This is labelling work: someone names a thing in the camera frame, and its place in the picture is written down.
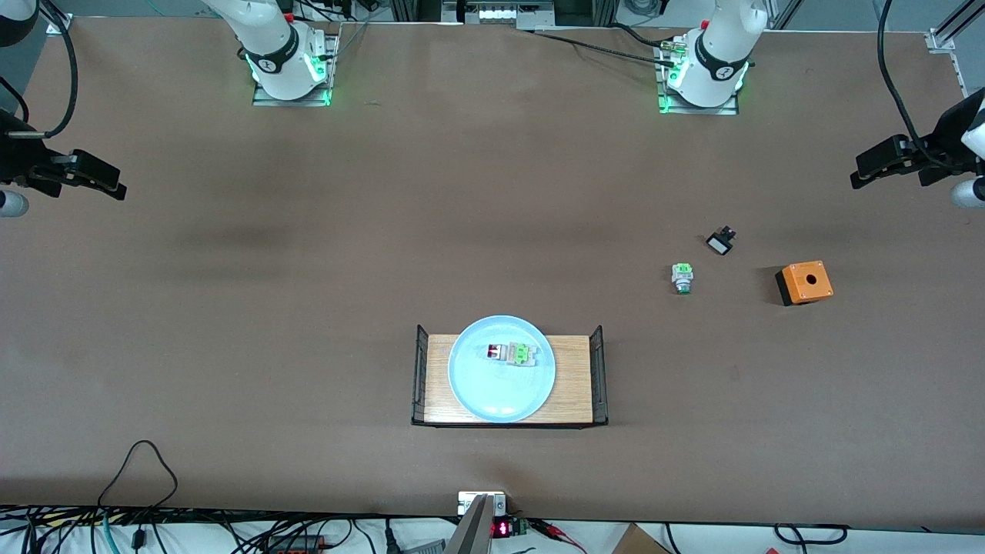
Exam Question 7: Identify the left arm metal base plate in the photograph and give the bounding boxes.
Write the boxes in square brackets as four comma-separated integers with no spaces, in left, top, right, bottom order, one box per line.
[658,38,741,116]

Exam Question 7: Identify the black looped cable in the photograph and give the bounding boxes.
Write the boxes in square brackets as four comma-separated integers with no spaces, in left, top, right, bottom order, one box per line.
[97,439,179,510]

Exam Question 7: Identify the brown cardboard piece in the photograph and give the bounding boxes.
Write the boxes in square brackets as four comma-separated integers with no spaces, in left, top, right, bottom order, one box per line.
[610,522,672,554]

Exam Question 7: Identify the wooden tray black wire sides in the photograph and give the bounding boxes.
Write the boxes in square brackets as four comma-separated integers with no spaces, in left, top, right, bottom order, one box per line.
[411,324,609,429]

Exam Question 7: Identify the black cable on table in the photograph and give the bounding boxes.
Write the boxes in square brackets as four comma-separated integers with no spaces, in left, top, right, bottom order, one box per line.
[523,27,678,68]

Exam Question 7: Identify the metal pole mount bracket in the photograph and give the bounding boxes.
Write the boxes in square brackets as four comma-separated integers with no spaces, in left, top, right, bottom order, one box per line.
[457,490,508,516]

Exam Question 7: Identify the grey camera pole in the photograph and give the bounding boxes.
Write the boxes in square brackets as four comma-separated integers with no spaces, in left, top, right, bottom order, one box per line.
[445,493,493,554]

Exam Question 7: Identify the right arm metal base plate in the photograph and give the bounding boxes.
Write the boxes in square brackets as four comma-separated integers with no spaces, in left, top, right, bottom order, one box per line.
[252,31,339,108]

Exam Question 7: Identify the black coiled cable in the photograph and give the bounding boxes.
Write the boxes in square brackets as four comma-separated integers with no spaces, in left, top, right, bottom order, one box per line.
[772,523,850,545]

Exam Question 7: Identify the red push button switch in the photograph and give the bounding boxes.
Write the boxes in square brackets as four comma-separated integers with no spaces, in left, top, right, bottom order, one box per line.
[487,342,537,369]

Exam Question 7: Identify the orange button enclosure box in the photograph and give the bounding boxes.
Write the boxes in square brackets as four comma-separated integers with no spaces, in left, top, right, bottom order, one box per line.
[775,260,834,307]

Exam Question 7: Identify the metal device with white lights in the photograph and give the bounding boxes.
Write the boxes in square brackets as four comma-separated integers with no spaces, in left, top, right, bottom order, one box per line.
[442,0,555,30]

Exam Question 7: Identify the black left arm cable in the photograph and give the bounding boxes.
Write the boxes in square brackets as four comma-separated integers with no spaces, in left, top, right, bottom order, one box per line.
[877,0,951,166]

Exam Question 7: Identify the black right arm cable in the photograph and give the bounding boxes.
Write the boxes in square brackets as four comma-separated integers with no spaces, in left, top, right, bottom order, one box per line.
[4,0,78,141]

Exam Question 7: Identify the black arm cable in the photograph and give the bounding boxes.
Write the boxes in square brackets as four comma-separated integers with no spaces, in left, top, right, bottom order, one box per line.
[877,0,951,166]
[4,0,78,141]

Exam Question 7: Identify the light blue round plate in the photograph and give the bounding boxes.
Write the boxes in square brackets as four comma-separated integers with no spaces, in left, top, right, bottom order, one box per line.
[448,315,556,423]

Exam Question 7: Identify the red and black probe leads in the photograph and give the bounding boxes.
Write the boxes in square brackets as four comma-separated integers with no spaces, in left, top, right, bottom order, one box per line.
[529,519,589,554]

